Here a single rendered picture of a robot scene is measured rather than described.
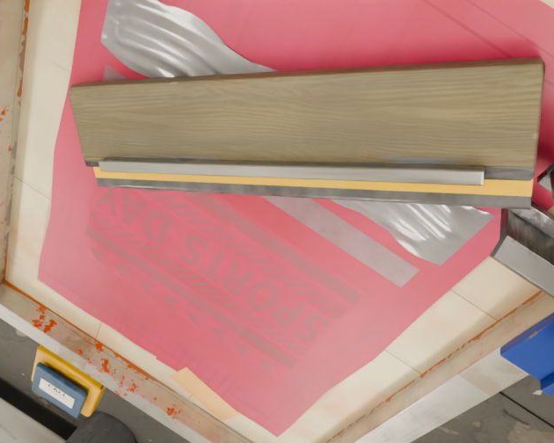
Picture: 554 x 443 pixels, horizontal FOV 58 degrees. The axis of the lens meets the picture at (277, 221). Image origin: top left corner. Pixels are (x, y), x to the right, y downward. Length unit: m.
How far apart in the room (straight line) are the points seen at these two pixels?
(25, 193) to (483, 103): 0.53
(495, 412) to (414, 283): 1.73
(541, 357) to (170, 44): 0.39
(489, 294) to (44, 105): 0.47
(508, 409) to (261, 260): 1.73
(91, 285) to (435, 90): 0.52
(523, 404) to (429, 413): 1.58
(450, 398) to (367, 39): 0.34
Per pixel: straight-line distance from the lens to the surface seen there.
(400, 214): 0.44
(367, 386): 0.62
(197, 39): 0.43
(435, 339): 0.53
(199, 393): 0.78
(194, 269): 0.58
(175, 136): 0.44
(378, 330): 0.54
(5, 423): 4.06
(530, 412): 2.18
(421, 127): 0.36
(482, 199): 0.38
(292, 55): 0.41
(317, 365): 0.61
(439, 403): 0.55
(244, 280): 0.56
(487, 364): 0.50
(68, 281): 0.75
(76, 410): 1.01
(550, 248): 0.40
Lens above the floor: 1.32
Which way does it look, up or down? 48 degrees down
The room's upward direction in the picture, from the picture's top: 147 degrees counter-clockwise
